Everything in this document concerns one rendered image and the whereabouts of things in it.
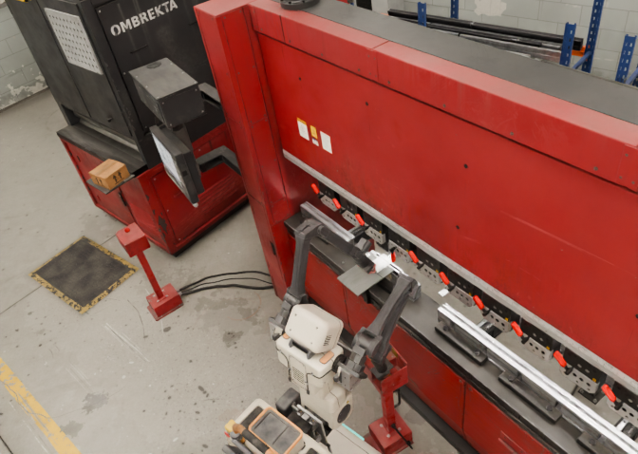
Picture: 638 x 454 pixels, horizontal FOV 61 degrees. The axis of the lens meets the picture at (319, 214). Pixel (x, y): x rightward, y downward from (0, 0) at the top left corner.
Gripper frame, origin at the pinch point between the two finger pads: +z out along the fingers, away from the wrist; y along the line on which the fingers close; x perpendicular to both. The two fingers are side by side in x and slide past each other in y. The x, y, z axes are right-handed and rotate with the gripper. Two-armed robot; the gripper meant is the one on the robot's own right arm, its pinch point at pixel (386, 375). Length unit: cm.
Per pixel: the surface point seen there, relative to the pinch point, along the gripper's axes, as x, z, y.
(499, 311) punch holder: -32, -43, 53
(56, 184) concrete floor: 449, 37, -156
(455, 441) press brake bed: -19, 74, 12
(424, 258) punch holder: 11, -46, 47
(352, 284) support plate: 42, -23, 15
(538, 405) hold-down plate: -59, -6, 44
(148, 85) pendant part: 159, -128, -12
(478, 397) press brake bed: -35.1, 7.2, 29.2
